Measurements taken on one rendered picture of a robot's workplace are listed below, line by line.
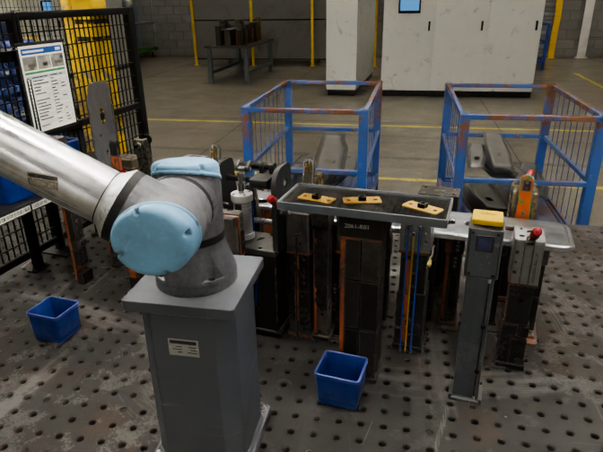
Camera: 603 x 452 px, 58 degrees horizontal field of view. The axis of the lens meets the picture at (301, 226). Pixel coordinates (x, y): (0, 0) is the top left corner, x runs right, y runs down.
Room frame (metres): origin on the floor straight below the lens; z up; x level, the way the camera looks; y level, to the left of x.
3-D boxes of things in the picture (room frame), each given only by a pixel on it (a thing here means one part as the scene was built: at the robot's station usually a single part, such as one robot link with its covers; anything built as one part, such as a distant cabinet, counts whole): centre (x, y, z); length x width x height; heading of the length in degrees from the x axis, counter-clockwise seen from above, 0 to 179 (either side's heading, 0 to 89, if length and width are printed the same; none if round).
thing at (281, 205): (1.12, -0.14, 1.16); 0.37 x 0.14 x 0.02; 70
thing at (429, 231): (1.25, -0.29, 0.90); 0.13 x 0.10 x 0.41; 160
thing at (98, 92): (1.77, 0.65, 1.17); 0.12 x 0.01 x 0.34; 160
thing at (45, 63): (1.95, 0.89, 1.30); 0.23 x 0.02 x 0.31; 160
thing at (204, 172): (0.89, 0.20, 1.27); 0.13 x 0.12 x 0.14; 175
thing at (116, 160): (1.56, 0.55, 0.95); 0.03 x 0.01 x 0.50; 70
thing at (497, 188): (3.58, -1.41, 0.47); 1.20 x 0.80 x 0.95; 170
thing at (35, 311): (1.31, 0.70, 0.74); 0.11 x 0.10 x 0.09; 70
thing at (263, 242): (1.35, 0.13, 0.94); 0.18 x 0.13 x 0.49; 70
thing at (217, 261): (0.90, 0.20, 1.15); 0.15 x 0.15 x 0.10
